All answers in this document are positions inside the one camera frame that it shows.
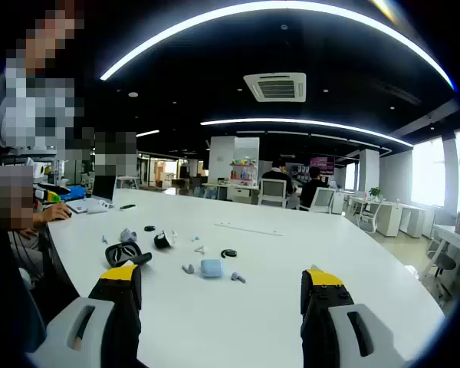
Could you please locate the short curved ceiling light strip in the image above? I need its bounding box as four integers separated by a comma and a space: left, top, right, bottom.
200, 117, 414, 148

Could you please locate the white partition panel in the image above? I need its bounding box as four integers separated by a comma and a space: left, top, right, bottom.
209, 136, 261, 189

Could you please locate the black oval earbud case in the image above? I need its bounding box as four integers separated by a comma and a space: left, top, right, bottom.
104, 241, 153, 268

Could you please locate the white table power strip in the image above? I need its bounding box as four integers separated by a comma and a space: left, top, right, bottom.
214, 221, 284, 237

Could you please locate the person's black shirt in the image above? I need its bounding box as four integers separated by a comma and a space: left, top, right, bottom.
0, 214, 47, 353

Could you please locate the blue box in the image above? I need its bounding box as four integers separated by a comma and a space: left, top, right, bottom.
59, 186, 86, 201

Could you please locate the long curved ceiling light strip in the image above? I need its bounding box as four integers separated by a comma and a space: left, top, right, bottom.
99, 0, 457, 93

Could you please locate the shelf with colourful items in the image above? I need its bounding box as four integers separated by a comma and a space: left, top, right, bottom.
228, 156, 259, 184

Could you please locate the purple screen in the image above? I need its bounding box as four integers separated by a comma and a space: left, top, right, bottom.
309, 156, 335, 174

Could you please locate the white chest-worn device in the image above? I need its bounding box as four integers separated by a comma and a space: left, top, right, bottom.
0, 95, 7, 149

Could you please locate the white table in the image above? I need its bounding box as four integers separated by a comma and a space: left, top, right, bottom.
45, 187, 445, 368

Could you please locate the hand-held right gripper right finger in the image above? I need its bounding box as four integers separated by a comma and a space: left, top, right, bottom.
300, 264, 407, 368

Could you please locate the bright office window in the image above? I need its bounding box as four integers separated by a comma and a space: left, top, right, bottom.
412, 130, 460, 214

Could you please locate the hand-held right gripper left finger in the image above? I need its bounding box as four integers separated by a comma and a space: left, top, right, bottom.
25, 260, 143, 368

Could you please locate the black googly-eyed earbud case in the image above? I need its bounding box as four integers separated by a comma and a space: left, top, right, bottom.
153, 229, 173, 250

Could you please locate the silver laptop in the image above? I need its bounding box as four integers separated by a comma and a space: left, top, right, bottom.
67, 175, 118, 214

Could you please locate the ceiling air conditioner vent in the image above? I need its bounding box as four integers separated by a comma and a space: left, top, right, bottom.
243, 72, 307, 103

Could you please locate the white mesh office chair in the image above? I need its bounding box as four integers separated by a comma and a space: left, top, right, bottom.
358, 199, 385, 235
298, 186, 337, 214
257, 178, 288, 209

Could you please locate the light blue earbud case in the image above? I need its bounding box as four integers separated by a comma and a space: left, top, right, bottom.
200, 259, 225, 278

